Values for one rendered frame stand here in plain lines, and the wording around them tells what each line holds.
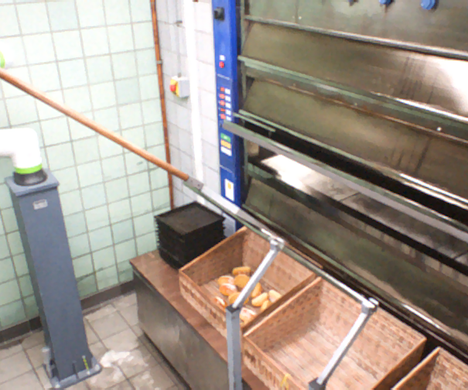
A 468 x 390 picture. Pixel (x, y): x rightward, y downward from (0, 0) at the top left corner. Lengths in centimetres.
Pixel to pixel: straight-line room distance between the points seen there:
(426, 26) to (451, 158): 43
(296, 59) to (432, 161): 74
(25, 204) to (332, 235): 143
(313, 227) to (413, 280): 56
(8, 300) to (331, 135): 225
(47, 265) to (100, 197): 76
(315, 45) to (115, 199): 181
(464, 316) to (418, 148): 62
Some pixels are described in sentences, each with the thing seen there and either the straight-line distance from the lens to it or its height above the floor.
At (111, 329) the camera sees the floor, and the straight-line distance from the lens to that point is 363.
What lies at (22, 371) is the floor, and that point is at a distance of 351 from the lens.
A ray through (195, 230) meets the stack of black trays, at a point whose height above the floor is 86.
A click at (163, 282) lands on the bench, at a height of 58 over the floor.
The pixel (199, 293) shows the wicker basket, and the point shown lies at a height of 70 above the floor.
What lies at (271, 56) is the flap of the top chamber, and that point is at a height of 175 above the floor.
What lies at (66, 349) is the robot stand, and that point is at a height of 22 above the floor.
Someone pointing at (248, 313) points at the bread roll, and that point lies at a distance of 259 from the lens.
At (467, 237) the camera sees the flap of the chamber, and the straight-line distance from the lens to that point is 176.
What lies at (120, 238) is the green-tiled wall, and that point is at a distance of 368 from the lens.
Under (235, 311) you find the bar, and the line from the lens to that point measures 211.
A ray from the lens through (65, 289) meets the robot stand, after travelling 301.
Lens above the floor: 226
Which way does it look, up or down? 27 degrees down
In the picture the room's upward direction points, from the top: 1 degrees counter-clockwise
